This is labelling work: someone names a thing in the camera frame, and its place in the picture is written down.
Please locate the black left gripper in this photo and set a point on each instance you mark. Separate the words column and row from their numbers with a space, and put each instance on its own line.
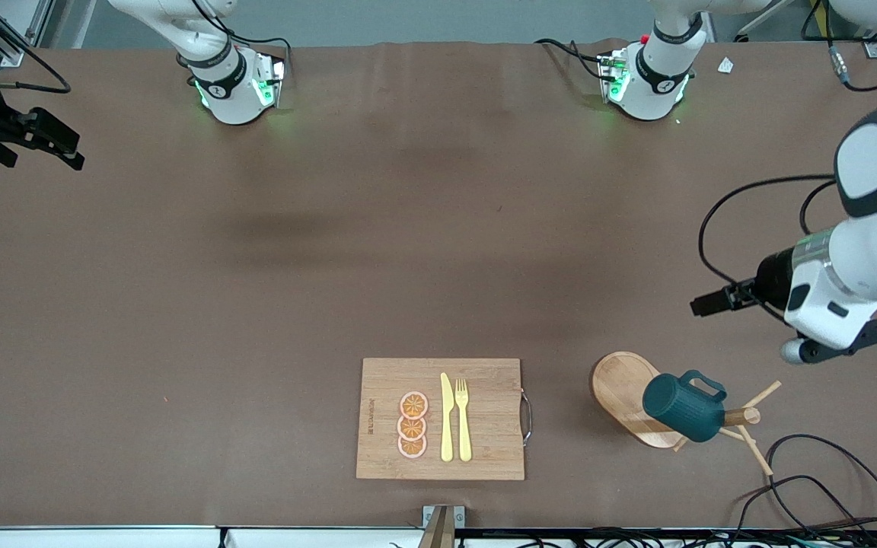
column 772, row 280

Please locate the teal mug with yellow inside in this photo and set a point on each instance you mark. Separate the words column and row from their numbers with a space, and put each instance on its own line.
column 682, row 411

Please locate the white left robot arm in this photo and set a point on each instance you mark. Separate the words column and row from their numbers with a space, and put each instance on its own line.
column 872, row 243

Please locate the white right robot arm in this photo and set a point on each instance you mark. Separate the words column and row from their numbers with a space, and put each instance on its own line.
column 229, row 91

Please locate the wooden mug rack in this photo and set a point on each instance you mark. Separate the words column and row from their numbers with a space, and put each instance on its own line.
column 621, row 384

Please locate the white paper scrap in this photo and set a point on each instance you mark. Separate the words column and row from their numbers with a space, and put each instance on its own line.
column 725, row 65

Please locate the yellow plastic fork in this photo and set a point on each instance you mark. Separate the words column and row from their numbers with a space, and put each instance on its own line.
column 464, row 426

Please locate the yellow plastic knife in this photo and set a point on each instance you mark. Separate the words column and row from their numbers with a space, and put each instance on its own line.
column 447, row 418

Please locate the orange slice toy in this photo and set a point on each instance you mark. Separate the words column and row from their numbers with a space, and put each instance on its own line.
column 413, row 405

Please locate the aluminium profile post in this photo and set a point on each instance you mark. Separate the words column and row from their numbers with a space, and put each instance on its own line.
column 442, row 525

